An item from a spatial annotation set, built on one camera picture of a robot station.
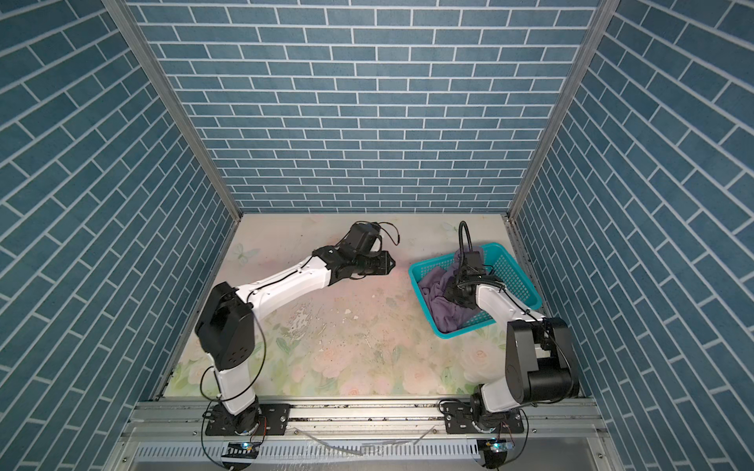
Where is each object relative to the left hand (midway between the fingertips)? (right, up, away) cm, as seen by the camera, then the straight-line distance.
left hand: (403, 266), depth 85 cm
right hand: (+16, -10, +8) cm, 20 cm away
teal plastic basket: (+33, 0, +14) cm, 36 cm away
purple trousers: (+12, -14, -3) cm, 18 cm away
